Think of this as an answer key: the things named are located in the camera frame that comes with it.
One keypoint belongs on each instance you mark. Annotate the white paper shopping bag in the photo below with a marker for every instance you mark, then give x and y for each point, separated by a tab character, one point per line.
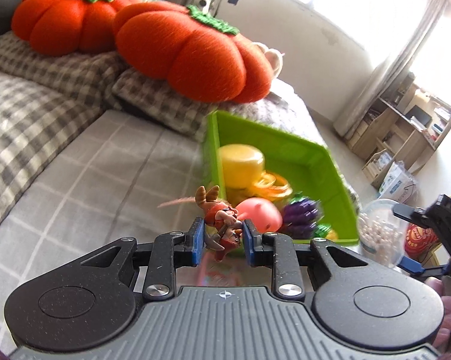
399	184

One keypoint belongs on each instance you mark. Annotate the grey curtain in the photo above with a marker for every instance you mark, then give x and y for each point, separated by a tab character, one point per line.
387	72

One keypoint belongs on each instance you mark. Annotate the red round toy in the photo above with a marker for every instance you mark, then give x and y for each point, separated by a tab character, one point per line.
419	241

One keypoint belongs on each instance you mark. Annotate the grey checked blanket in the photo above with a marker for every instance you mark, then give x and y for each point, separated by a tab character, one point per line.
46	102

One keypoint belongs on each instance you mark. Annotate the orange toy ring plate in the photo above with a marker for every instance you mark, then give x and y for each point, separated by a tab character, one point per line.
271	186

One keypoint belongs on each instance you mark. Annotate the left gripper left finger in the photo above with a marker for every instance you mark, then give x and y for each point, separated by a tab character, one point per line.
166	254

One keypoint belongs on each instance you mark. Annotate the wooden shelf unit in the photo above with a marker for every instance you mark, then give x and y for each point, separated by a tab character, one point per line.
403	125

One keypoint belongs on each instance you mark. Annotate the small orange pumpkin pillow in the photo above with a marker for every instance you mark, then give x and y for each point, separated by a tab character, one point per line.
61	27

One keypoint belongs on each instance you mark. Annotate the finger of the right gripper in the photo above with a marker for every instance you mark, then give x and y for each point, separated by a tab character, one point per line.
412	215
413	267

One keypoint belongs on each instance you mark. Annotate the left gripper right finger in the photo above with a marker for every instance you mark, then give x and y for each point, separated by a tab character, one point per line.
277	252

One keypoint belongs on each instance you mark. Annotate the light grey grid sheet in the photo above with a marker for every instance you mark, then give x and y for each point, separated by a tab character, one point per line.
118	178

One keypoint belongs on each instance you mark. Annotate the yellow toy cup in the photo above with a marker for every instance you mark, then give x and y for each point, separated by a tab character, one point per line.
242	166

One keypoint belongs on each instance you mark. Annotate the pink toy pig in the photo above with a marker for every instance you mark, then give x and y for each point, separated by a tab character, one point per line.
263	213

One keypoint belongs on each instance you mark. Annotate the large orange pumpkin pillow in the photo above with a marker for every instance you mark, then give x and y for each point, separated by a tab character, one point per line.
202	58

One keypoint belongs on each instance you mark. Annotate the pink plush bunny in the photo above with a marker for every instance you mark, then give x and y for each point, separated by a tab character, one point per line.
274	57

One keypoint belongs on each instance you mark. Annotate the clear cotton swab jar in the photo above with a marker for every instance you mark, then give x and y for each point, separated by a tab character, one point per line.
381	233

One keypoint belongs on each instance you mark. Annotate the green plastic box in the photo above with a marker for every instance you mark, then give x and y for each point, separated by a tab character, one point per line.
306	166

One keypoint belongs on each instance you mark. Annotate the person's hand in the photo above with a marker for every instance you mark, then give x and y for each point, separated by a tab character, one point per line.
448	307

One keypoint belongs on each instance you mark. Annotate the brown reindeer figurine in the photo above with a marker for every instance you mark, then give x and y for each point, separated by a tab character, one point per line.
221	216

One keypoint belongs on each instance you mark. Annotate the purple toy grapes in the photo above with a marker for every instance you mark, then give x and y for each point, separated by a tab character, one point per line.
300	217

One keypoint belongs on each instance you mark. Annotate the yellow green toy corn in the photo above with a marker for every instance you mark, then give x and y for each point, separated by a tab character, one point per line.
326	231

